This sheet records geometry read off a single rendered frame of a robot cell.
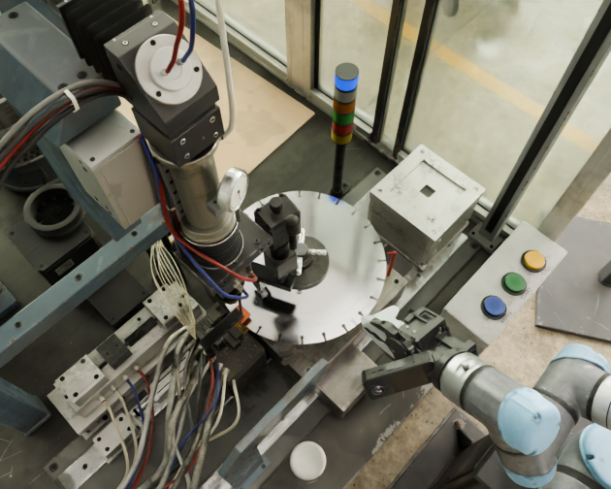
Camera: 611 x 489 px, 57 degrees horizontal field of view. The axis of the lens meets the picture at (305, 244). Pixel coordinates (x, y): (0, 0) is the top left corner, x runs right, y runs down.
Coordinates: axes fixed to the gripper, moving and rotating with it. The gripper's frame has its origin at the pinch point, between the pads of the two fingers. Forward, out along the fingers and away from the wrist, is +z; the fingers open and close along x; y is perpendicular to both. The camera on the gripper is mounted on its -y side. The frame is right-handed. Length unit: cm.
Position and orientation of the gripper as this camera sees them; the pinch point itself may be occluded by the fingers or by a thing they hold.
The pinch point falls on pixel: (363, 324)
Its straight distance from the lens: 100.5
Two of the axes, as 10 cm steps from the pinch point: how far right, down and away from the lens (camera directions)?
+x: -3.4, -7.8, -5.3
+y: 7.8, -5.5, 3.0
